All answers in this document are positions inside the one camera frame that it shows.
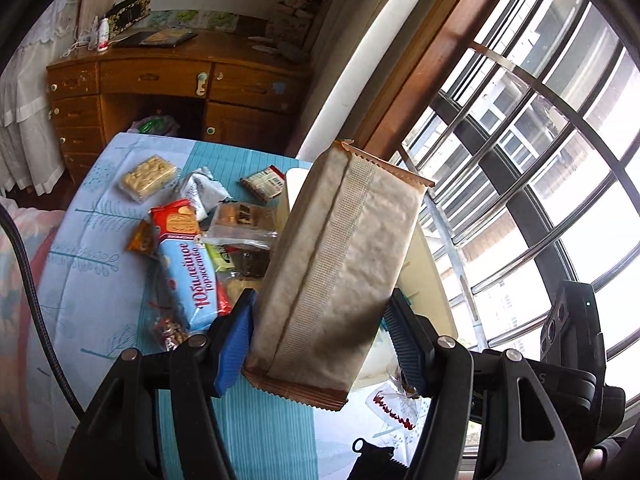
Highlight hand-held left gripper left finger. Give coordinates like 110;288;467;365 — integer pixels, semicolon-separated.
57;287;258;480

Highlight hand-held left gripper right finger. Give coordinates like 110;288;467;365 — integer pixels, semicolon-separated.
382;287;583;480

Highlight white plastic container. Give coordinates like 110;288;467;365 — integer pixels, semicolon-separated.
276;167;459;378

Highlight clear wrapper red scribble print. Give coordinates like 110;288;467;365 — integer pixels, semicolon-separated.
367;365;431;443

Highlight clear nut bar packet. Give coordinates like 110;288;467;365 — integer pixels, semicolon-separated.
147;302;191;353

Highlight dark snack packet red ends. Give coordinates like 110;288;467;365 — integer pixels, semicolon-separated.
227;247;273;281

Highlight small green packet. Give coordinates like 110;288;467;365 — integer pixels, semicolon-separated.
206;244;241;273

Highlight beige paper snack packet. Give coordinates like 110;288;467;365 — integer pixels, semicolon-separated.
242;140;436;411

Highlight clear pastry packet black label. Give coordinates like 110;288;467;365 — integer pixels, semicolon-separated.
202;201;278;251

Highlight red biscuit box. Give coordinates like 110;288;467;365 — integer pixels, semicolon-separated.
149;199;202;241

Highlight small orange packet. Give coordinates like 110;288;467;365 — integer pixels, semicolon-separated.
125;220;160;258

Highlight white red wrapper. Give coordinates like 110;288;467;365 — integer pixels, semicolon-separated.
177;167;232;221

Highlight small brown red packet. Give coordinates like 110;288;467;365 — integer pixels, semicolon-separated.
240;165;287;201

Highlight teal and white tablecloth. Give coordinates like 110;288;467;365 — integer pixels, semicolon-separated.
27;132;426;480

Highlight metal window bars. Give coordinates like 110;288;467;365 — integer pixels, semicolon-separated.
390;0;640;456

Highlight green plastic bag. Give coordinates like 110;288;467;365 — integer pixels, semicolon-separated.
127;115;178;137

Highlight pastel patchy blanket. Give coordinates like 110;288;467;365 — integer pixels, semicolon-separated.
0;200;68;411

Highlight wooden desk with drawers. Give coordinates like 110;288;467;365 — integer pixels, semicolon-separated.
46;27;313;186

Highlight white lace cover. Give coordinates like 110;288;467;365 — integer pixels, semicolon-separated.
0;0;76;196

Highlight dark book on desk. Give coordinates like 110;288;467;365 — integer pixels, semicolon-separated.
112;30;198;48

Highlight patterned box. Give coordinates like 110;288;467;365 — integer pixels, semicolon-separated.
265;10;313;48

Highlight green patterned board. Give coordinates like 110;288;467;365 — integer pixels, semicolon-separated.
147;7;273;31

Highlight dark ornate case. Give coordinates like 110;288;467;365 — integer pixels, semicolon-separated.
106;0;152;38

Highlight black cable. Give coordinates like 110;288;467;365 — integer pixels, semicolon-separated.
0;205;83;418

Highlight wooden window frame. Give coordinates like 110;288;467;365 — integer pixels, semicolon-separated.
360;0;531;161

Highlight white charger cable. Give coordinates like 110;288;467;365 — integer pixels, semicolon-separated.
62;25;101;58

